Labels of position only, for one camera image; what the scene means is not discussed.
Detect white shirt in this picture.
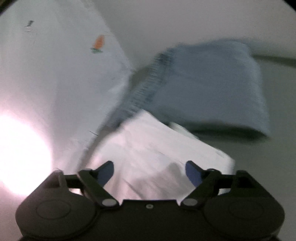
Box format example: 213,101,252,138
85,110,236,201

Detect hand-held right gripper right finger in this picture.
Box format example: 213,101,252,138
180,160,255,207

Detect folded light blue jeans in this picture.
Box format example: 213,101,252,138
99,38,271,140

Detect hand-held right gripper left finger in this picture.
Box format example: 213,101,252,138
54,161,120,208

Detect carrot printed bed sheet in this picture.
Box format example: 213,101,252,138
0,0,133,194

